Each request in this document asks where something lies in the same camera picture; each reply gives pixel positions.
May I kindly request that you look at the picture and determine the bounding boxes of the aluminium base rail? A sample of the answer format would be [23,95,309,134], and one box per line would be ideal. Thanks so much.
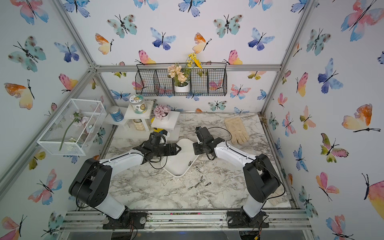
[60,209,312,232]

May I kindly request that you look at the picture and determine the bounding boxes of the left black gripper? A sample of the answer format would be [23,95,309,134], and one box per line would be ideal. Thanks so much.
[152,143,182,158]

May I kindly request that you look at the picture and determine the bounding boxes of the beige work glove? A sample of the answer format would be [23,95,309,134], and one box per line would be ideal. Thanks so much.
[225,117,250,145]

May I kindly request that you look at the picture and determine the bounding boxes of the beige jar under shelf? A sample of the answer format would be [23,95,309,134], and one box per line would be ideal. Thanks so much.
[133,119,146,131]

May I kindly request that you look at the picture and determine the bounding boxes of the artificial flower stem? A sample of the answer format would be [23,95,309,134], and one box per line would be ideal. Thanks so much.
[59,110,90,152]

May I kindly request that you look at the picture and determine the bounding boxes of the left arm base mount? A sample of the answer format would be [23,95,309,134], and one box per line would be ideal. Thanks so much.
[103,210,148,230]

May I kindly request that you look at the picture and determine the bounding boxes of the blue tin can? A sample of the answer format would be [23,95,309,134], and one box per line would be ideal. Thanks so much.
[108,106,124,122]

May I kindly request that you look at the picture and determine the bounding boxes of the white stepped display shelf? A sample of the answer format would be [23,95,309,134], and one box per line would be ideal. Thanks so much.
[104,101,181,142]

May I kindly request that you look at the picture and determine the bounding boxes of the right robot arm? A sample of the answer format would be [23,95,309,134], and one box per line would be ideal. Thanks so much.
[193,127,282,218]

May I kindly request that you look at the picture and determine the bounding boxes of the white plastic storage box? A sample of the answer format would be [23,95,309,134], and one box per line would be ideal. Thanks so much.
[161,139,198,178]

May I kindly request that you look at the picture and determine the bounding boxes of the green lidded jar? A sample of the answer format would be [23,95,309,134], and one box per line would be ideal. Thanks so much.
[129,94,147,114]

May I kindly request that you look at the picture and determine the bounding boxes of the black wire wall basket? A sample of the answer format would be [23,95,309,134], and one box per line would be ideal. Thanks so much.
[133,62,228,98]

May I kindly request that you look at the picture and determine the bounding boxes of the yellow round object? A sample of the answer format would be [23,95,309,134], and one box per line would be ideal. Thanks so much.
[151,117,164,134]

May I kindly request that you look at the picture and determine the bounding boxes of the pink flower pot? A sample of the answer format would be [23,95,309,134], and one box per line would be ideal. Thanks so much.
[154,105,171,121]

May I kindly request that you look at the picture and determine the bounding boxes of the white wire mesh basket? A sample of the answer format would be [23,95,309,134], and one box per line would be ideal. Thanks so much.
[37,99,107,156]

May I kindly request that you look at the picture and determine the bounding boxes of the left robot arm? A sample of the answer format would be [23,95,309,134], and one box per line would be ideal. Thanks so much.
[69,132,182,220]

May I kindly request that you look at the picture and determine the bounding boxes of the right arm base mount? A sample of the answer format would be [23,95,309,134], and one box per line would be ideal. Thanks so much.
[227,209,270,229]

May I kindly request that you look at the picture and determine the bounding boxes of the white pot with flowers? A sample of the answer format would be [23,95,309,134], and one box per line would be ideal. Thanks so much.
[167,53,203,93]

